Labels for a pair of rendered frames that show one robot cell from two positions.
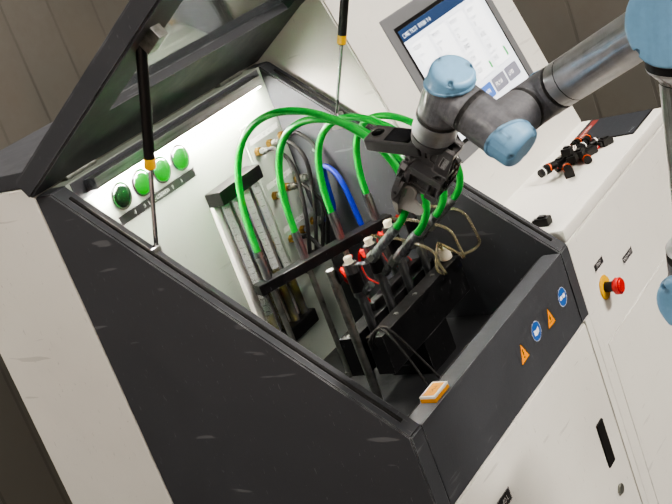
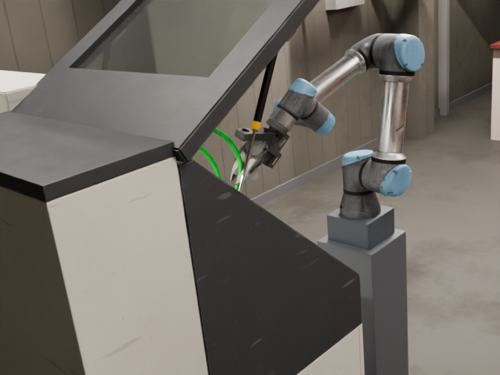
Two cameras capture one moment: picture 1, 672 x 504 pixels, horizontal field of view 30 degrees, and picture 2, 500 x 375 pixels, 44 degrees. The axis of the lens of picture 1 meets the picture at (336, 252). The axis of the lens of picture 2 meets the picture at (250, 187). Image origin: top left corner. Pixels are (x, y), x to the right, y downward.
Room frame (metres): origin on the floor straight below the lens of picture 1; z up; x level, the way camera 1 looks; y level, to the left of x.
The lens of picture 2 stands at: (1.83, 1.59, 1.80)
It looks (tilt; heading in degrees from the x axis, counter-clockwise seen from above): 20 degrees down; 278
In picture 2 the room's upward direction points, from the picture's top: 6 degrees counter-clockwise
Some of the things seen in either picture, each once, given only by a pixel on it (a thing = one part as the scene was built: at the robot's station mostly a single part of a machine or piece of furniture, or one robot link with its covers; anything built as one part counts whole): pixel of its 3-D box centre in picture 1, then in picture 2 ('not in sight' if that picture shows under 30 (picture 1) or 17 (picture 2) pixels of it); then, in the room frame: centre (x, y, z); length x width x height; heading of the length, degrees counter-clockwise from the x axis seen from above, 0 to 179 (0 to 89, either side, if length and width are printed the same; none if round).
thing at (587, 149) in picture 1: (574, 152); not in sight; (2.70, -0.58, 1.01); 0.23 x 0.11 x 0.06; 142
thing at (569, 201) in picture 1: (574, 175); not in sight; (2.67, -0.56, 0.96); 0.70 x 0.22 x 0.03; 142
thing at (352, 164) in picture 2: not in sight; (359, 169); (1.74, -0.59, 1.07); 0.13 x 0.12 x 0.14; 132
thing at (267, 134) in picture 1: (288, 185); not in sight; (2.56, 0.04, 1.20); 0.13 x 0.03 x 0.31; 142
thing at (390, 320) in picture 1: (413, 328); not in sight; (2.31, -0.09, 0.91); 0.34 x 0.10 x 0.15; 142
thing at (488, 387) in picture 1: (500, 369); not in sight; (2.07, -0.20, 0.87); 0.62 x 0.04 x 0.16; 142
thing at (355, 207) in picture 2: not in sight; (359, 199); (1.74, -0.59, 0.95); 0.15 x 0.15 x 0.10
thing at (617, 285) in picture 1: (613, 286); not in sight; (2.40, -0.51, 0.80); 0.05 x 0.04 x 0.05; 142
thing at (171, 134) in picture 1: (181, 128); not in sight; (2.37, 0.19, 1.43); 0.54 x 0.03 x 0.02; 142
